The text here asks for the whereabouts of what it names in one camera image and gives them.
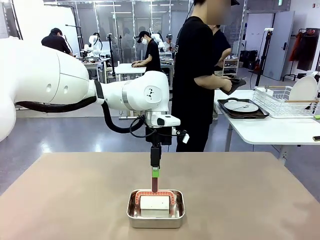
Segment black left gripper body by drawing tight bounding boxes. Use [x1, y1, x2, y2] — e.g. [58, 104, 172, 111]
[145, 126, 174, 149]

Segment white round plate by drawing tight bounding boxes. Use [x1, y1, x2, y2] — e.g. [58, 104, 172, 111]
[223, 100, 260, 113]
[289, 75, 318, 111]

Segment dark dish cloth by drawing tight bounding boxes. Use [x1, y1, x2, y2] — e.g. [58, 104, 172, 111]
[221, 76, 247, 96]

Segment dark brown handled tray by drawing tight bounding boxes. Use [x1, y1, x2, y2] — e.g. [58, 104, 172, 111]
[216, 97, 270, 120]

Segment person's right forearm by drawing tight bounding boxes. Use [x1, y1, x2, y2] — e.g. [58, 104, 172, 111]
[194, 73, 226, 91]

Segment person's right hand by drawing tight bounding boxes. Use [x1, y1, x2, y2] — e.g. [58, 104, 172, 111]
[219, 79, 233, 93]

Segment rectangular metal container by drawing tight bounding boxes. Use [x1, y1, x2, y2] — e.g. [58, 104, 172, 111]
[126, 188, 187, 229]

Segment person in black T-shirt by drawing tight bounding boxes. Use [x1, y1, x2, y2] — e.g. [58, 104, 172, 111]
[171, 0, 232, 153]

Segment white standing desk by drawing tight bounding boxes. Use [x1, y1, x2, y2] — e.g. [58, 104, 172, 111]
[114, 63, 148, 76]

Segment person in black cap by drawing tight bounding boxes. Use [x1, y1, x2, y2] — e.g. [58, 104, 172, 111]
[131, 30, 162, 73]

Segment white desk with robot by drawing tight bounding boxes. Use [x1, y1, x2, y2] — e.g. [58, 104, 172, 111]
[83, 61, 106, 83]

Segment white side table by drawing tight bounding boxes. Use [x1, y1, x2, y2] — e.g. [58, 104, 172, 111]
[214, 89, 320, 152]

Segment wooden shoe shelf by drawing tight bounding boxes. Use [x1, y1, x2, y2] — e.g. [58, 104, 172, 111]
[223, 58, 240, 78]

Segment black bags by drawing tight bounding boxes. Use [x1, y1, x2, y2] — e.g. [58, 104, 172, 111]
[239, 49, 259, 70]

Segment man in blue jeans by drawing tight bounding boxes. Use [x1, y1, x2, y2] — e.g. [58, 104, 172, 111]
[41, 27, 75, 57]

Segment grey door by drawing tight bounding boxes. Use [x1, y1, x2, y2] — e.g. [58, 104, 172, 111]
[262, 11, 296, 81]

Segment black tripod with lamp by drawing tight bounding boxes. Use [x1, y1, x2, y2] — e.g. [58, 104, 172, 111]
[254, 27, 275, 87]

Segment orange jacket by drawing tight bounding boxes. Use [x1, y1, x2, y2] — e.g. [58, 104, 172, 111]
[289, 32, 302, 62]

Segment white backdrop screen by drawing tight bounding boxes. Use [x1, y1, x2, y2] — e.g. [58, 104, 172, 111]
[13, 0, 81, 55]

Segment black jacket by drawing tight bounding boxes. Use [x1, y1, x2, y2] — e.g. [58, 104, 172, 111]
[297, 32, 319, 71]

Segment black clothes rack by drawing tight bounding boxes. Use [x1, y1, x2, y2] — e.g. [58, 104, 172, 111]
[289, 27, 320, 76]

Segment black light stand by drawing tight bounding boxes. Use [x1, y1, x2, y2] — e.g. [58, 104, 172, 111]
[9, 0, 25, 41]

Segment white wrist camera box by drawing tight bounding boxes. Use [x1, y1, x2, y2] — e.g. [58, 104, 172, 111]
[149, 113, 181, 128]

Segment black left arm hose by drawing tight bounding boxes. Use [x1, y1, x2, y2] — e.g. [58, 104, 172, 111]
[14, 96, 151, 138]

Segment white wire dish rack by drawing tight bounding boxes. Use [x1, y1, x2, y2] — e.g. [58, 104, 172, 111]
[252, 85, 320, 119]

